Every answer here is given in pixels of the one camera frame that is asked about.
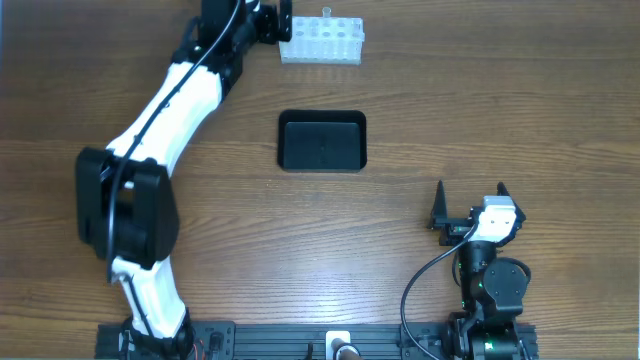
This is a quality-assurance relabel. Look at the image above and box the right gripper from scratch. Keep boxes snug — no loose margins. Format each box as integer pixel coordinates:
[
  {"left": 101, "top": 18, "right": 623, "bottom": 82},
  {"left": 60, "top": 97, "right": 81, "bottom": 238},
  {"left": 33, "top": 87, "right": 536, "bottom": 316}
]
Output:
[{"left": 428, "top": 180, "right": 528, "bottom": 247}]

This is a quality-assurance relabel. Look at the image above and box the black tray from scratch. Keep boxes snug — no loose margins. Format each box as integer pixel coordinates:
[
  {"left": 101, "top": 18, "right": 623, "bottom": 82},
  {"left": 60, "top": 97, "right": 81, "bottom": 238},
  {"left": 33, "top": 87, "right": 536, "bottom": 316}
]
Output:
[{"left": 276, "top": 109, "right": 369, "bottom": 174}]

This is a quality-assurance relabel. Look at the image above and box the white test tube rack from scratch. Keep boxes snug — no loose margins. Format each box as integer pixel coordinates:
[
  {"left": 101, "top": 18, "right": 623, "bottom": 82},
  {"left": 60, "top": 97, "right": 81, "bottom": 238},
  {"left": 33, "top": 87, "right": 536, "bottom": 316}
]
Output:
[{"left": 278, "top": 15, "right": 366, "bottom": 66}]

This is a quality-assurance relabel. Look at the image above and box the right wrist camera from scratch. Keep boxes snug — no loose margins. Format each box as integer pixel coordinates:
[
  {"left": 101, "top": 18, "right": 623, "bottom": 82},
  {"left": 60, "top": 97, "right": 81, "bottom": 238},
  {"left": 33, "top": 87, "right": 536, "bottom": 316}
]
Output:
[{"left": 471, "top": 195, "right": 518, "bottom": 244}]

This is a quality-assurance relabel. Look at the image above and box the black cable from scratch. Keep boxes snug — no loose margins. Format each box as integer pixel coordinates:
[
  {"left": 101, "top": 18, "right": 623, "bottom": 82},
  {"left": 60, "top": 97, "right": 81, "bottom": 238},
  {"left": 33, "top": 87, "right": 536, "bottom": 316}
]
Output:
[
  {"left": 399, "top": 223, "right": 481, "bottom": 360},
  {"left": 105, "top": 0, "right": 246, "bottom": 284}
]

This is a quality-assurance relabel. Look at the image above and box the mounting rail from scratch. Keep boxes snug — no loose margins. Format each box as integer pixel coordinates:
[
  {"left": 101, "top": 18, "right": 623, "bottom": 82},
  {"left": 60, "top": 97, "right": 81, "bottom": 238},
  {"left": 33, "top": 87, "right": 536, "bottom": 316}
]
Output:
[{"left": 94, "top": 321, "right": 540, "bottom": 360}]

